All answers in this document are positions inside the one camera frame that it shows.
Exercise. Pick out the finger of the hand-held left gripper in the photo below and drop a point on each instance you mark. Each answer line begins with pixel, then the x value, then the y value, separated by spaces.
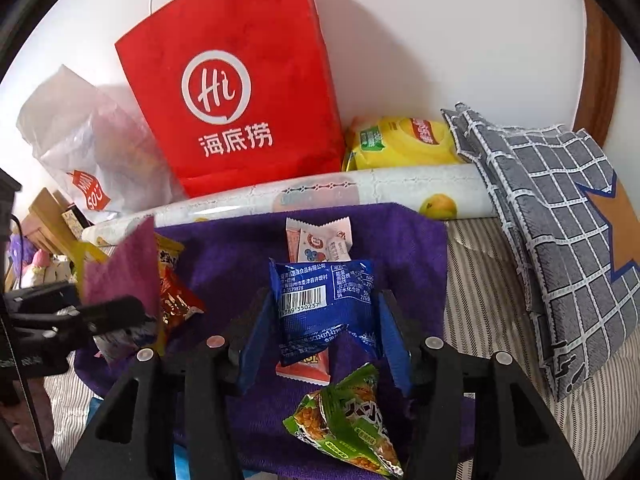
pixel 115 315
pixel 45 294

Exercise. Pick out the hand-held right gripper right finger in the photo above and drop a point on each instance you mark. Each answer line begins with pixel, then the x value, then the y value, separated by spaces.
pixel 395 347

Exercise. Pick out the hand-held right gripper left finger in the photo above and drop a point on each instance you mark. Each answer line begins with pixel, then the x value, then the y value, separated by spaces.
pixel 255 347

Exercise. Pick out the magenta snack packet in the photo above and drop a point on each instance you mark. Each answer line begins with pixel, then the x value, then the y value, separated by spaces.
pixel 125 270

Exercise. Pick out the blue snack packet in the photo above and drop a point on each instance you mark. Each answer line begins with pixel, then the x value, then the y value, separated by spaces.
pixel 325 310

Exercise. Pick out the long pink snack packet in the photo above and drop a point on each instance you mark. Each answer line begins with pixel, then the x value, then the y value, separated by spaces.
pixel 320 240

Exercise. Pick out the plush toy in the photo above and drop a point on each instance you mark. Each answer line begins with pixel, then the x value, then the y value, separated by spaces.
pixel 42 265

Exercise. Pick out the plain yellow snack packet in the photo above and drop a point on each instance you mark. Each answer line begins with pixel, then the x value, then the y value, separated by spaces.
pixel 90 255

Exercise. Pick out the red snack packet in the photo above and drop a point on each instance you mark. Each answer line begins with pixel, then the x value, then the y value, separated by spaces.
pixel 177 307

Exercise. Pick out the small patterned box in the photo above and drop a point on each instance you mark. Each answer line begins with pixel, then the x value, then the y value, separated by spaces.
pixel 75 222

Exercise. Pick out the light wooden furniture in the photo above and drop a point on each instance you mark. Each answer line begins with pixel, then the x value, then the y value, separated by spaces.
pixel 47 210

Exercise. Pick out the green triangular snack packet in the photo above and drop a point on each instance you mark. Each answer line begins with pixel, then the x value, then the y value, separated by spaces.
pixel 345 420

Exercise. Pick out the purple cloth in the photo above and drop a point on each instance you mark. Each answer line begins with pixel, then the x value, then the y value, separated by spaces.
pixel 225 240

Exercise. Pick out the white plastic bag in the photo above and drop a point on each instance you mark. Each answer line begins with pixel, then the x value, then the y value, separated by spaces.
pixel 90 135

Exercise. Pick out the rolled fruit print mat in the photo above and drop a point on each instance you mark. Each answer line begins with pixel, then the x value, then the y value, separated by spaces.
pixel 350 187

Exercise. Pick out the grey checked pillow with star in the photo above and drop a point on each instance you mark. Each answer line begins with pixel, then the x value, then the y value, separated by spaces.
pixel 550 220

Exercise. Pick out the yellow chip bag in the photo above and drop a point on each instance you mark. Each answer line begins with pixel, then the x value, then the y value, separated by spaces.
pixel 400 142

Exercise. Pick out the red paper bag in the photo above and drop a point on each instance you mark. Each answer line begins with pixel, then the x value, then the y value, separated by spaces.
pixel 225 85

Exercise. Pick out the brown wooden frame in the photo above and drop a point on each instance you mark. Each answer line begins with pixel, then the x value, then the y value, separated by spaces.
pixel 600 70

